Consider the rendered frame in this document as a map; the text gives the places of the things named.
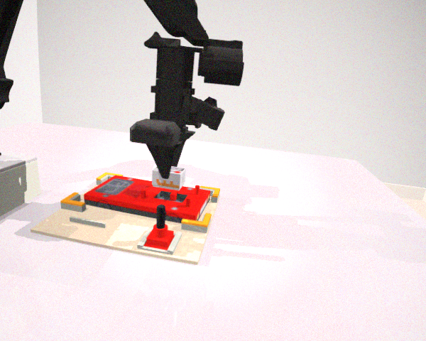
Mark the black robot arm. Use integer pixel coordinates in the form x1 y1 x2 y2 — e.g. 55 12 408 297
0 0 244 131

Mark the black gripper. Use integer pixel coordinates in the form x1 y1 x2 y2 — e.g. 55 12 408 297
130 79 202 179

